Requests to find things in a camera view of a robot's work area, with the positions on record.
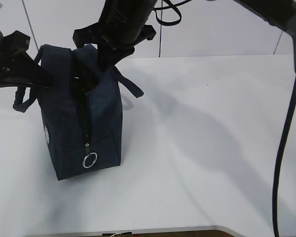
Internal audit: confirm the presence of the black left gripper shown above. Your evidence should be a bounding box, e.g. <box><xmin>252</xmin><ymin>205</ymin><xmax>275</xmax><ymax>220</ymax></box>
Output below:
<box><xmin>0</xmin><ymin>31</ymin><xmax>52</xmax><ymax>88</ymax></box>

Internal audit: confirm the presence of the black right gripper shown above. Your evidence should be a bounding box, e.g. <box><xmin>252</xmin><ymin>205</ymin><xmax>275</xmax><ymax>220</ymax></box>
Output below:
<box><xmin>73</xmin><ymin>22</ymin><xmax>156</xmax><ymax>93</ymax></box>

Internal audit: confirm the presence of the navy blue lunch bag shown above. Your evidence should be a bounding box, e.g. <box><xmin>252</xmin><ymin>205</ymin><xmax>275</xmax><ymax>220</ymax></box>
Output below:
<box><xmin>13</xmin><ymin>44</ymin><xmax>144</xmax><ymax>180</ymax></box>

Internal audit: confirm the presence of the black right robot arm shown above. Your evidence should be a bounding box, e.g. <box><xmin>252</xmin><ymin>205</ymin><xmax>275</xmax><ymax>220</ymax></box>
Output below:
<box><xmin>73</xmin><ymin>0</ymin><xmax>296</xmax><ymax>73</ymax></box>

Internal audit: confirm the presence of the dark blue cable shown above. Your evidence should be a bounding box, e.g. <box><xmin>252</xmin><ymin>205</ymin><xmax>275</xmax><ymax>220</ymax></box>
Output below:
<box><xmin>271</xmin><ymin>32</ymin><xmax>296</xmax><ymax>237</ymax></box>

